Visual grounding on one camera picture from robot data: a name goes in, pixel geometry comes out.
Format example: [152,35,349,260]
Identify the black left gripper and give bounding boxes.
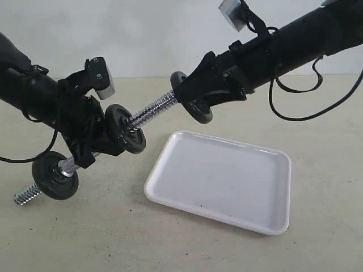
[56,70,124,169]

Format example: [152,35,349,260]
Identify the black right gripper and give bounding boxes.
[173,41,254,109]

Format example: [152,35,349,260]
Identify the black weight plate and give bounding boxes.
[105,104,146,154]
[32,151,79,201]
[170,71,213,124]

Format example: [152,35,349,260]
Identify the chrome threaded dumbbell bar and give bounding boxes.
[14,91,178,206]

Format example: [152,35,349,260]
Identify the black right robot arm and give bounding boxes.
[173,1,362,107]

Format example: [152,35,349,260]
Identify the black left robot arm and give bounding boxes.
[1,35,124,168]

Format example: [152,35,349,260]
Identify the white rectangular tray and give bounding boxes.
[143,130,292,236]

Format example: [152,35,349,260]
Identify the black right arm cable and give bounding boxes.
[243,0,363,122]

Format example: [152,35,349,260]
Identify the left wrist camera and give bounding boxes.
[85,56,116,100]

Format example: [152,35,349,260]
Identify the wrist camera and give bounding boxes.
[218,0,249,32]
[85,56,116,100]

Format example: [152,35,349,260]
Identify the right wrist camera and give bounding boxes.
[218,0,249,32]

